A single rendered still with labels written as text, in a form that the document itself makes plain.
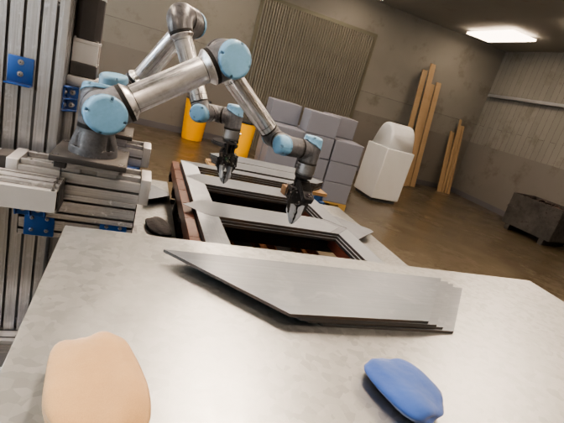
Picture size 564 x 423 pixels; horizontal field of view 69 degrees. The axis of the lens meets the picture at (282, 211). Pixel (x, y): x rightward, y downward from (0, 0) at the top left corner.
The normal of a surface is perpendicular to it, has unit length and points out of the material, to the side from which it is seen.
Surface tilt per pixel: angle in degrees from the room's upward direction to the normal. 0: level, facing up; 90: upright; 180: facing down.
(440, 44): 90
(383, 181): 90
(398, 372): 4
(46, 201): 90
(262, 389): 0
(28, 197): 90
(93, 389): 6
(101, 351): 10
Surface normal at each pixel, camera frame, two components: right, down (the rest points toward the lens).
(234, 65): 0.57, 0.32
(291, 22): 0.29, 0.36
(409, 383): 0.22, -0.94
